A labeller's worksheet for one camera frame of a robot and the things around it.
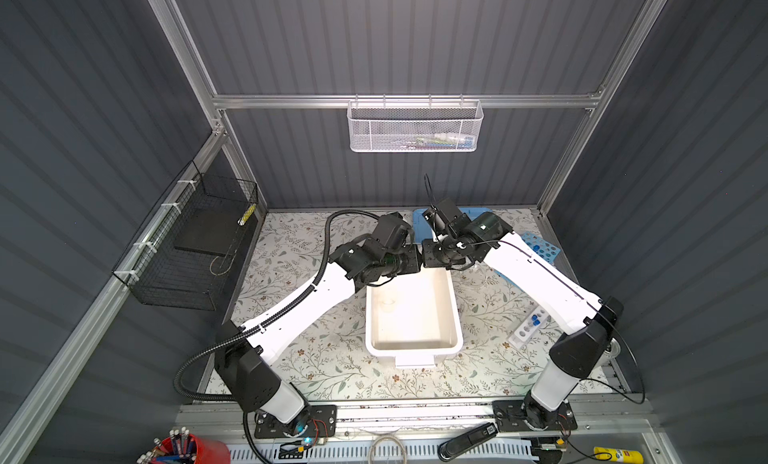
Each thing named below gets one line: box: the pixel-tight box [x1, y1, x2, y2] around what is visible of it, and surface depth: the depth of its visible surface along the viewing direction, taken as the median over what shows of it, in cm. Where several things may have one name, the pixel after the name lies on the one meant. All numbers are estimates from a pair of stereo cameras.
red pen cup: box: [136, 427, 232, 464], surface depth 61 cm
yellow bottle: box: [593, 447, 644, 464], surface depth 69 cm
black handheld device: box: [437, 422, 499, 462], surface depth 71 cm
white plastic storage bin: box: [365, 267, 464, 369], surface depth 90 cm
